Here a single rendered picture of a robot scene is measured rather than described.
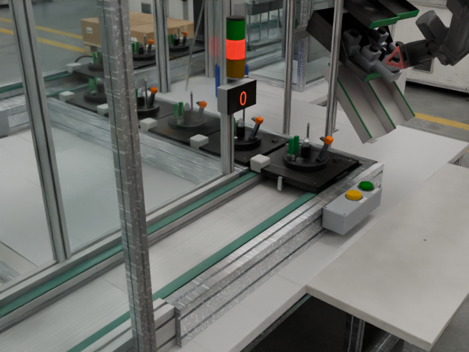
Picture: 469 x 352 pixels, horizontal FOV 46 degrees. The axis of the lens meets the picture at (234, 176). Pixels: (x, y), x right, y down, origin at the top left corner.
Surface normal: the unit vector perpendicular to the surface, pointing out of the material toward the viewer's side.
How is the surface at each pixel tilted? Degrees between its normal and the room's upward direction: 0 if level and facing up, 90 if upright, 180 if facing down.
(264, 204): 0
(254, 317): 0
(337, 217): 90
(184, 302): 0
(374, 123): 45
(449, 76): 90
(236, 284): 90
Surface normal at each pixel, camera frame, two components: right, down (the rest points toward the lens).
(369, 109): 0.46, -0.40
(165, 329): 0.77, 0.29
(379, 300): 0.00, -0.90
